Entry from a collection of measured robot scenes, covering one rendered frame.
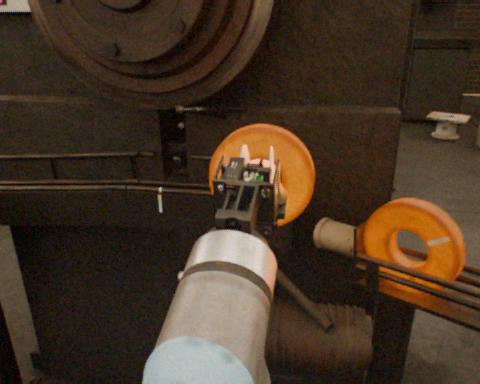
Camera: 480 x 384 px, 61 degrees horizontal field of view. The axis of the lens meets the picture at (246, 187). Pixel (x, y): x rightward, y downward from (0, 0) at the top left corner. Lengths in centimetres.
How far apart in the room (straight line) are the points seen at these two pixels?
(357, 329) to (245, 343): 48
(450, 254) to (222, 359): 43
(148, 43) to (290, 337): 57
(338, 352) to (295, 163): 37
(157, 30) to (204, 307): 49
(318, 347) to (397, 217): 28
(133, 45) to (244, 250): 45
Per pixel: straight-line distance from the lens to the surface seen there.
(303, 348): 81
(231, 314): 34
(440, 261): 69
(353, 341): 80
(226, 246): 39
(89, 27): 77
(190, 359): 32
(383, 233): 71
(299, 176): 58
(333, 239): 76
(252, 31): 76
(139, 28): 74
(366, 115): 87
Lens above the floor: 104
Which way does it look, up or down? 22 degrees down
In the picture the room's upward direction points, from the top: straight up
